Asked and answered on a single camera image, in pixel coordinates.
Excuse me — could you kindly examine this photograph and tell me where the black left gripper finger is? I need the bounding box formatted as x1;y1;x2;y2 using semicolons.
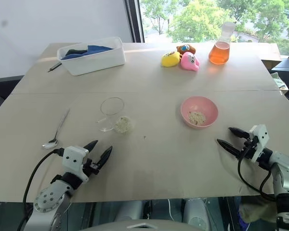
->
83;140;98;154
97;145;113;171

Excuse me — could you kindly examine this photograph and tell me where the yellow plush toy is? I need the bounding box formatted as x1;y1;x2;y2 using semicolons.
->
161;51;183;67

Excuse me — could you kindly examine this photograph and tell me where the pink plush toy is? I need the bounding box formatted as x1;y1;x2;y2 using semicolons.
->
180;51;200;71

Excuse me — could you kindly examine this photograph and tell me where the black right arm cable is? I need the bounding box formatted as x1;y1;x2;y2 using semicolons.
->
237;144;277;202

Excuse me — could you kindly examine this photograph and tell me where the brown plush toy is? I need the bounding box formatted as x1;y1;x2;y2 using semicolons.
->
176;44;197;55

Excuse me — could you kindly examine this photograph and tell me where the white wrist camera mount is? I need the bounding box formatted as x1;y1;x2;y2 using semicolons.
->
249;124;270;162
62;145;90;181

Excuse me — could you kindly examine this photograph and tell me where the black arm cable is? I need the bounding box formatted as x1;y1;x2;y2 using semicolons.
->
22;148;65;204
237;144;277;202

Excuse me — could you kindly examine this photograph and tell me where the grey curved robot torso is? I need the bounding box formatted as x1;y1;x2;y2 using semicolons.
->
85;218;209;231

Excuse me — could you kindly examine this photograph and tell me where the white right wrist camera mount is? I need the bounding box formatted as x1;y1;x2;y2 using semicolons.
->
249;124;270;162

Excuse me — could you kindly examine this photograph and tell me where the dark cloth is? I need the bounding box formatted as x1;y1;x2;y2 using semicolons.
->
66;49;89;56

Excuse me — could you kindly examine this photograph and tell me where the white plastic bin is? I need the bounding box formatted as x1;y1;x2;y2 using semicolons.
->
57;36;126;77

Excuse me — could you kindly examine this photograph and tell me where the pink bowl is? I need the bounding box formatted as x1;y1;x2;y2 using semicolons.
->
180;96;219;130

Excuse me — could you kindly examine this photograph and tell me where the beige cloth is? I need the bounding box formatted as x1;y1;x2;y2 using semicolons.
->
239;196;278;225

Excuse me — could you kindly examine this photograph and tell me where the glass flask with orange liquid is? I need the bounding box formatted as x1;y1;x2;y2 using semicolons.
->
208;22;236;65

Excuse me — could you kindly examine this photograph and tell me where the pile of white grains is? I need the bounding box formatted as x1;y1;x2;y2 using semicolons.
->
188;111;207;126

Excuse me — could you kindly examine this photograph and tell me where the pale green crumbly food clump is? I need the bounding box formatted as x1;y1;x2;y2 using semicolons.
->
113;115;134;133

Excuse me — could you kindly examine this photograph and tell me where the metal spoon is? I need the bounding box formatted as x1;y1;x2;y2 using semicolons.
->
41;108;71;150

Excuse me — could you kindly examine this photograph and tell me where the black low furniture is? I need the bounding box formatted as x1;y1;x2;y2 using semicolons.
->
0;75;25;121

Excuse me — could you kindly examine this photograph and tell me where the clear glass cup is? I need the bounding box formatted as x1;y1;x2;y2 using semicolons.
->
96;97;136;134

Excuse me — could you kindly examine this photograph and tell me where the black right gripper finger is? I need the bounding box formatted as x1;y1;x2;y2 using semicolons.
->
228;127;251;140
216;139;244;160

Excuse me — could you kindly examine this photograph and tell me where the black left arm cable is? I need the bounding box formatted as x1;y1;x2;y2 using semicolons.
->
22;148;65;204

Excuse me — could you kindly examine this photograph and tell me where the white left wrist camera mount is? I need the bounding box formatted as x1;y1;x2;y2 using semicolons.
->
62;145;90;181

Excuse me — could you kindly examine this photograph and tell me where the blue cloth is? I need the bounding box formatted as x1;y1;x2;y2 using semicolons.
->
61;45;114;60

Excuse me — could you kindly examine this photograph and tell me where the brown cardboard box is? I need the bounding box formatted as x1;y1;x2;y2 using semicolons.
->
261;55;289;71

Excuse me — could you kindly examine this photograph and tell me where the black window frame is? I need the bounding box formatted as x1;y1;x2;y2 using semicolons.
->
124;0;145;43

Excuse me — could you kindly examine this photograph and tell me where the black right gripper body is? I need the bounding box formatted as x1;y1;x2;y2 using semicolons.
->
238;134;259;160

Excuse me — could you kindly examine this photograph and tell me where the dark pen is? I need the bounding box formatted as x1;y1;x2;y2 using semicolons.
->
47;61;63;73

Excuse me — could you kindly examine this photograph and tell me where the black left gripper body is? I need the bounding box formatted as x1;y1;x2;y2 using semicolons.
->
82;158;101;178

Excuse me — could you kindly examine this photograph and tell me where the grey rounded shell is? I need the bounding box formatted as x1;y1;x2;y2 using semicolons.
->
184;198;211;231
114;199;146;221

